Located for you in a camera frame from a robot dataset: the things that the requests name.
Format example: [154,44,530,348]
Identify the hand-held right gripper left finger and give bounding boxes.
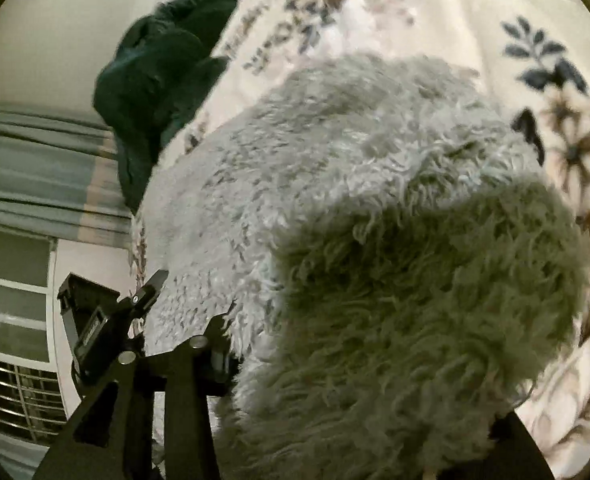
[32,312,238,480]

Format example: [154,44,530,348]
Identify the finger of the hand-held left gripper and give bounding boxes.
[120,269,170,321]

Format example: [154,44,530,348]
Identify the dark green duvet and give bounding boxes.
[92,0,238,216]

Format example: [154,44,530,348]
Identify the floral blanket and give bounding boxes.
[130,0,590,478]

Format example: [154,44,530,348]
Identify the grey-green curtain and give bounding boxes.
[0,104,133,251]

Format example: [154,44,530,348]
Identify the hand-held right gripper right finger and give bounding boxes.
[435,410,556,480]

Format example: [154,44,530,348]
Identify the window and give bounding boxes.
[0,232,71,446]

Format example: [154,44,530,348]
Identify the grey fluffy pants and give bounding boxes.
[135,52,590,480]

